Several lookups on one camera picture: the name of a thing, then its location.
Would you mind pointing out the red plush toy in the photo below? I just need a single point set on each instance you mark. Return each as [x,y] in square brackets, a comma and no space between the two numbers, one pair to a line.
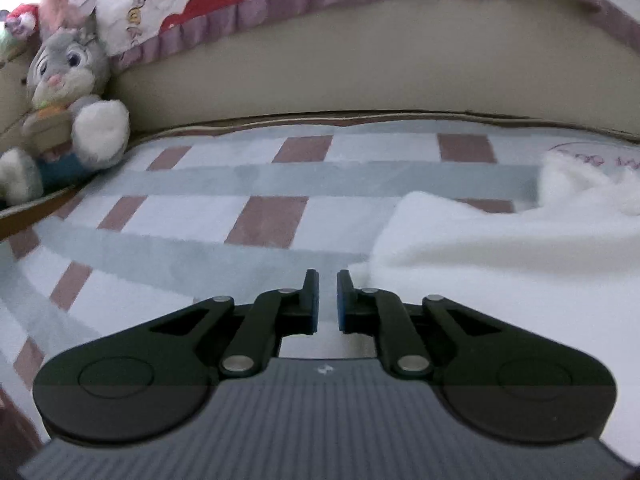
[21,20]

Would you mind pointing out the grey plush rabbit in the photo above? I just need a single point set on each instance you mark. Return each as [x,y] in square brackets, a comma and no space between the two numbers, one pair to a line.
[65,70]

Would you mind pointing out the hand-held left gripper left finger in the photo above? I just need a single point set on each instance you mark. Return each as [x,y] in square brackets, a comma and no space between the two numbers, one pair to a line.
[314,305]

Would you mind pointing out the beige padded headboard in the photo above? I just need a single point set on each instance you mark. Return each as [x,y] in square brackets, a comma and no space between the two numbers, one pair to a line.
[375,65]

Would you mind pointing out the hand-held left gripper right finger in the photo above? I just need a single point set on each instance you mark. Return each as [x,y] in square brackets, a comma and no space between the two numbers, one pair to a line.
[342,305]

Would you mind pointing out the checked bed sheet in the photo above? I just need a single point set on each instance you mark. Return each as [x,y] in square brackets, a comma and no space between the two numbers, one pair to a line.
[200,210]

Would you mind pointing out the wooden bed frame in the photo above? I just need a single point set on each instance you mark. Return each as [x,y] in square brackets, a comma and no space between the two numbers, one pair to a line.
[35,212]

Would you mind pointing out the white garment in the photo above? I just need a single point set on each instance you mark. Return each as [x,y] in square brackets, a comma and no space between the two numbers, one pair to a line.
[500,260]

